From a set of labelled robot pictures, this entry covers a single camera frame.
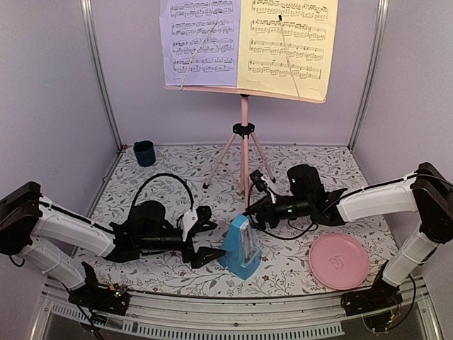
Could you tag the yellow sheet music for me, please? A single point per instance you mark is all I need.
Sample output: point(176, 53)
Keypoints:
point(286, 47)

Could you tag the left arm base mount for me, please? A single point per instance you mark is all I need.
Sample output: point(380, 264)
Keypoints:
point(114, 300)

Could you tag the dark blue cup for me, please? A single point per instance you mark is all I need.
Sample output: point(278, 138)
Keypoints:
point(144, 153)

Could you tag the pink plate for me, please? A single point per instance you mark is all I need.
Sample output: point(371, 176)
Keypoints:
point(338, 261)

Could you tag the pink music stand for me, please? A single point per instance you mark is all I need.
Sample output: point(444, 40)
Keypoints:
point(245, 130)

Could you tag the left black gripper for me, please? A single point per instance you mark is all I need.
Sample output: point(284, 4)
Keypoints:
point(197, 258)

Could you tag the purple sheet music paper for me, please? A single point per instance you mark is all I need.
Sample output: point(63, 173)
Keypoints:
point(200, 42)

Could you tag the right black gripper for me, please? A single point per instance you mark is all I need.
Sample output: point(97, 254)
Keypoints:
point(259, 209)

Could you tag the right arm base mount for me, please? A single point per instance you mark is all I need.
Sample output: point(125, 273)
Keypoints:
point(378, 296)

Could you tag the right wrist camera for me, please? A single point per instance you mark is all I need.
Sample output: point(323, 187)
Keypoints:
point(264, 184)

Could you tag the front aluminium rail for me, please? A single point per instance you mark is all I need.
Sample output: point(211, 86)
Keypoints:
point(164, 316)

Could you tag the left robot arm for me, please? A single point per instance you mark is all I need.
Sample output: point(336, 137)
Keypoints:
point(30, 221)

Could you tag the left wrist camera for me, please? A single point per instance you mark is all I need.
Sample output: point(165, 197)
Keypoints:
point(202, 213)

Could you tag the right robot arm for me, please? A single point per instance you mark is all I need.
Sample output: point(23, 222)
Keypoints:
point(424, 191)

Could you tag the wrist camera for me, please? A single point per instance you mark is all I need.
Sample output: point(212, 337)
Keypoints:
point(264, 184)
point(202, 213)

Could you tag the left aluminium frame post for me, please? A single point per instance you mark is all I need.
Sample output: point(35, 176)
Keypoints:
point(90, 31)

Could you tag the blue metronome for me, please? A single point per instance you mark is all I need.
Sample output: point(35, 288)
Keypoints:
point(242, 249)

